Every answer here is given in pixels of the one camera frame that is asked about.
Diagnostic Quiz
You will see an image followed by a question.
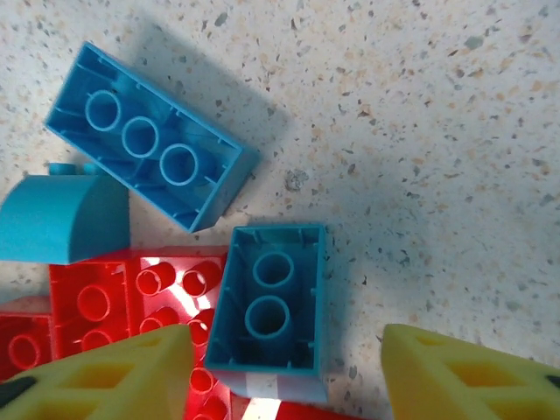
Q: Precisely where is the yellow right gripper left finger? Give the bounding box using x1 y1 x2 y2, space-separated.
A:
0 324 196 420

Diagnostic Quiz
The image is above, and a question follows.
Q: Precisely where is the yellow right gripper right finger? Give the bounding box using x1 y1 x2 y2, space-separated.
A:
379 323 560 420

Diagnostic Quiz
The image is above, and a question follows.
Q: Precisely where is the blue two-by-three lego brick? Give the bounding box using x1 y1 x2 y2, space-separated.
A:
204 224 330 403

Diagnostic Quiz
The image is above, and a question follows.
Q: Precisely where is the red lego brick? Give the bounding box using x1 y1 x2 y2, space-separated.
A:
124 248 233 420
48 261 132 360
0 296 56 384

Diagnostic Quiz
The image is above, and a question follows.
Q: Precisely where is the blue curved lego brick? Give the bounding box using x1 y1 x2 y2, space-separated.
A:
0 162 131 265

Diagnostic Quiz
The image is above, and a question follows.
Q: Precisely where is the blue two-by-four lego brick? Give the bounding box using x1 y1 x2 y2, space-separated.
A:
45 41 263 233

